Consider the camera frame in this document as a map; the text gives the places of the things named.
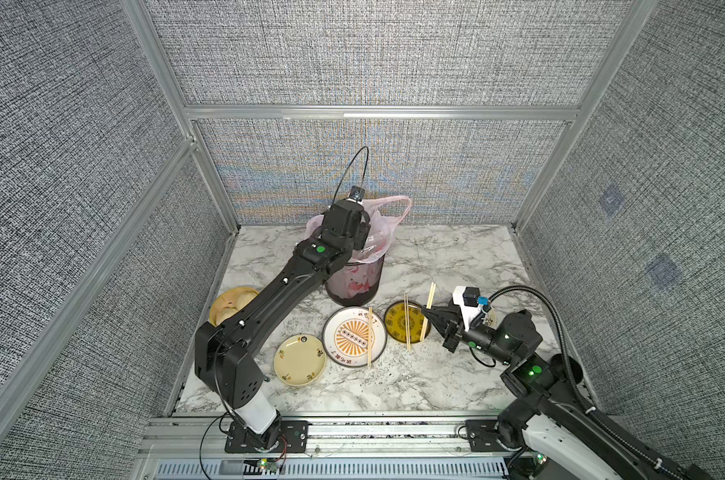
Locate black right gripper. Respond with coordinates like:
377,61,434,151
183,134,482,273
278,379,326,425
425,306,519,372

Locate disposable chopsticks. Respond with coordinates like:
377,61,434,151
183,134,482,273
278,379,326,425
404,294,412,352
420,281,437,342
367,306,375,369

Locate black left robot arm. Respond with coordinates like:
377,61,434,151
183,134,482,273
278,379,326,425
194,199,370,447

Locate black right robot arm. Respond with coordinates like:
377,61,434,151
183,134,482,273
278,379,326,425
423,305,711,479

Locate pink plastic bin bag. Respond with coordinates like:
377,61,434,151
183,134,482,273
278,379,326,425
294,195,413,266

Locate yellow dark patterned small plate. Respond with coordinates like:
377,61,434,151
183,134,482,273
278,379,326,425
385,300,432,345

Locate black mesh trash bin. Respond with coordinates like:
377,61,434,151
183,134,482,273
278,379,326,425
326,256,386,307

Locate white plate with orange sunburst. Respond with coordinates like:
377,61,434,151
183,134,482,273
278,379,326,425
322,307,389,368

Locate black round object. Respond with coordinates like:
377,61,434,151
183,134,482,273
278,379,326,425
549,353,584,384

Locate yellow bamboo steamer basket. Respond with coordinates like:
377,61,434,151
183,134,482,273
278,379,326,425
208,286,258,326

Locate cream small plate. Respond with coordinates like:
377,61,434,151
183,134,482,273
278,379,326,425
274,334,328,387

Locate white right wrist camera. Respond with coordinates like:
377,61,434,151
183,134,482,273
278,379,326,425
452,286,492,330

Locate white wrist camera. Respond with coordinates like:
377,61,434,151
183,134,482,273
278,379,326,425
452,286,492,330
348,185,366,203

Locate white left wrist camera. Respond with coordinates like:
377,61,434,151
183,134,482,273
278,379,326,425
348,185,366,203

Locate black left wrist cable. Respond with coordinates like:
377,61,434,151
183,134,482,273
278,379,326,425
330,145,371,205

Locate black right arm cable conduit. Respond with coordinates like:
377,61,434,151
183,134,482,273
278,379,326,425
481,285,688,480

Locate aluminium enclosure frame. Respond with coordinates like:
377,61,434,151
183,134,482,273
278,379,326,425
0,0,725,448

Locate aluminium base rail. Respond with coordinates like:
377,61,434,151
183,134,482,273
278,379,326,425
136,410,580,480

